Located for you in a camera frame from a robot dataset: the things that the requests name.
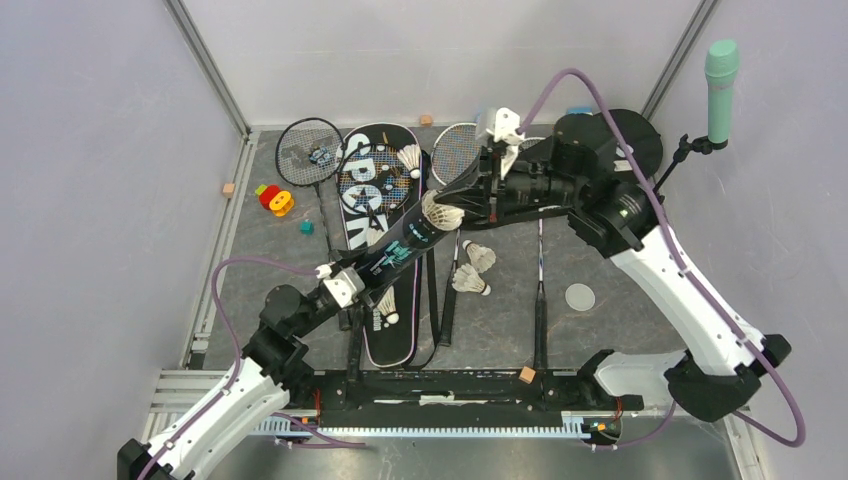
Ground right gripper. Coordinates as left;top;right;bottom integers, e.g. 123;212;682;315
435;142;584;221

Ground black shuttlecock tube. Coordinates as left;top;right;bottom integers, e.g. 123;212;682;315
353;191;463;291

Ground white shuttlecock floor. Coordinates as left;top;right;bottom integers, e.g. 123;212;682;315
461;240;497;273

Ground white shuttlecock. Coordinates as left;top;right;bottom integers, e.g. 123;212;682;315
452;264;491;296
377;286;400;328
397;144;422;180

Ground translucent tube lid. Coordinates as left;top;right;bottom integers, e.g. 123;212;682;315
564;283;596;312

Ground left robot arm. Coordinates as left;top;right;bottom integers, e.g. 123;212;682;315
116;266;366;479

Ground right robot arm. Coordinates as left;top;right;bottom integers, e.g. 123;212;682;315
432;109;791;422

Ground black crossway racket bag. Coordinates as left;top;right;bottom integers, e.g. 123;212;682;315
480;109;663;221

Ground white shuttlecock on racket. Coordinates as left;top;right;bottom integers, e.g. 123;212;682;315
397;144;422;180

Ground black sport racket bag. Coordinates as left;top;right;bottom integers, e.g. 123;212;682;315
336;123;422;369

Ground black racket on bag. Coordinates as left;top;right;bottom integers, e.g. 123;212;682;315
337;144;413;214

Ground red yellow toy blocks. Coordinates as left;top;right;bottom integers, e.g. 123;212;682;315
255;184;295;217

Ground black white shaft racket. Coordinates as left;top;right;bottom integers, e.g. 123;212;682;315
533;210;548;371

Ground black racket far left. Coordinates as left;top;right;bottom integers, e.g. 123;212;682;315
275;117;343;256

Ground small wooden cube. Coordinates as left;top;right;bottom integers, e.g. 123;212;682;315
519;366;537;385

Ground black microphone tripod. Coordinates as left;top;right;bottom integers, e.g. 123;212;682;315
653;134;729;201

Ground green microphone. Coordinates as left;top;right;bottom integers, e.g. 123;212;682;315
704;39;740;145

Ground white frame racket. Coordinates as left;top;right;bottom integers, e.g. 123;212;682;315
431;122;480;186

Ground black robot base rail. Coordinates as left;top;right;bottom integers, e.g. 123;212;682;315
288;369;645;429

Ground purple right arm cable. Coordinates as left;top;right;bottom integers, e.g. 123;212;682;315
519;68;808;449

